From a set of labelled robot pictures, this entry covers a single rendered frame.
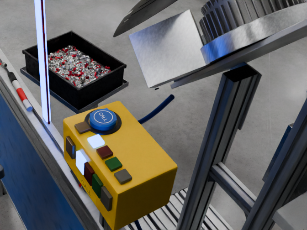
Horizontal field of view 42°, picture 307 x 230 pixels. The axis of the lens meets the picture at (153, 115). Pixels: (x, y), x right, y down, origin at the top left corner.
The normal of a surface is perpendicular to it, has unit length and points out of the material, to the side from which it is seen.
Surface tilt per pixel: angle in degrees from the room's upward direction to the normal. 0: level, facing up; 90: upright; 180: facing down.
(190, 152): 0
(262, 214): 90
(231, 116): 90
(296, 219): 0
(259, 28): 59
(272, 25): 50
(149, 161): 0
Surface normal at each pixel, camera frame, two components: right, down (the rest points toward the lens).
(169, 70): -0.20, 0.07
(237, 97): 0.57, 0.60
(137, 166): 0.13, -0.74
